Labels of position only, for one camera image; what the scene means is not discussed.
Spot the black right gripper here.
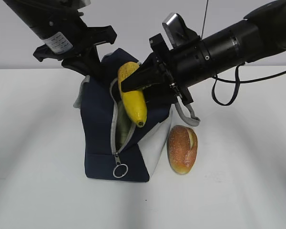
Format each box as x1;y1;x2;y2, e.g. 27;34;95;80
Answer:
120;33;201;105

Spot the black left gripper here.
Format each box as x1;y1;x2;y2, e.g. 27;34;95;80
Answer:
32;7;117;79

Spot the yellow banana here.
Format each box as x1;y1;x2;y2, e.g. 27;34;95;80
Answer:
118;62;147;128

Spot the brown bread roll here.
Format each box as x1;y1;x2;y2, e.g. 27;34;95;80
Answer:
167;125;198;175

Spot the navy and white lunch bag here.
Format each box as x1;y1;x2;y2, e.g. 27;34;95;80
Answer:
73;48;173;182

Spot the green lid glass container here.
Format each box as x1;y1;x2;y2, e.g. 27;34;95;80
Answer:
115;101;133;150

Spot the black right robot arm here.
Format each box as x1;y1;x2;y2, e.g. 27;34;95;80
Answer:
121;0;286;105

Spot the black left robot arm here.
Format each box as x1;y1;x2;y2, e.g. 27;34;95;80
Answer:
5;0;117;80

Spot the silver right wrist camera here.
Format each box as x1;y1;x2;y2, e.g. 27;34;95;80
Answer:
162;12;201;48

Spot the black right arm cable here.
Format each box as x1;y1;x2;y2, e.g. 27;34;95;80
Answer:
211;64;286;106

